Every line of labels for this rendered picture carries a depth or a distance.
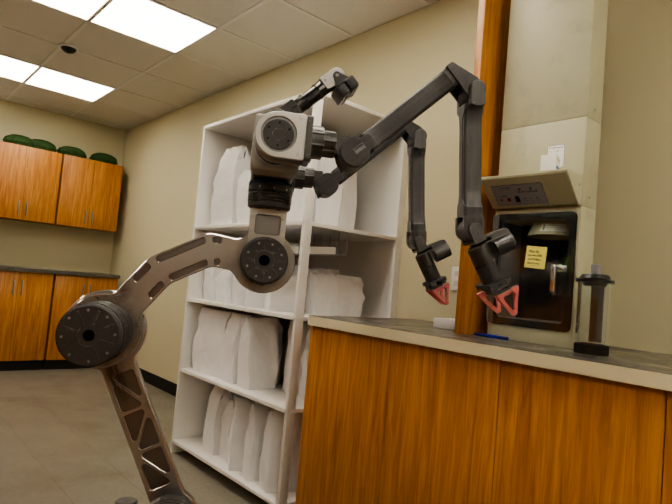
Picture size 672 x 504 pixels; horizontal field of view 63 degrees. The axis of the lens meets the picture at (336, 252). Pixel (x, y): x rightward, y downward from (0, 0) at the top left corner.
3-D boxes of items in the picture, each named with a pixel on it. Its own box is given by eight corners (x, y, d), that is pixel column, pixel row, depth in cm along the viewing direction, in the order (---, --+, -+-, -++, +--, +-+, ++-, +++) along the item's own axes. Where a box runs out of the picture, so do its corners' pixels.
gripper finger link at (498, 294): (517, 308, 152) (503, 277, 151) (530, 310, 145) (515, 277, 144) (496, 319, 151) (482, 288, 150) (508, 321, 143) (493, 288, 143)
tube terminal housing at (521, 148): (521, 336, 217) (534, 146, 222) (605, 348, 193) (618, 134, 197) (486, 336, 201) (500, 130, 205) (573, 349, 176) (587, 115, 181)
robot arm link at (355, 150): (448, 63, 157) (461, 49, 147) (476, 101, 158) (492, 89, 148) (328, 156, 150) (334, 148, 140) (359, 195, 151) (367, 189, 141)
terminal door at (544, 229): (489, 322, 200) (496, 214, 202) (570, 333, 177) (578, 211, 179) (487, 322, 199) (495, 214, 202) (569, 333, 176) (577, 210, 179)
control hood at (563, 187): (495, 209, 203) (497, 183, 204) (582, 205, 179) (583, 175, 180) (477, 204, 196) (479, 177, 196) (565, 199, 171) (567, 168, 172)
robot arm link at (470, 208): (453, 92, 157) (468, 78, 146) (472, 93, 158) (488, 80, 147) (452, 241, 155) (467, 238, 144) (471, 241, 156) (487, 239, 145)
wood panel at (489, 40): (523, 334, 233) (544, 16, 241) (529, 334, 230) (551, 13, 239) (454, 333, 201) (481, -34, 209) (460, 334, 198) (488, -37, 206)
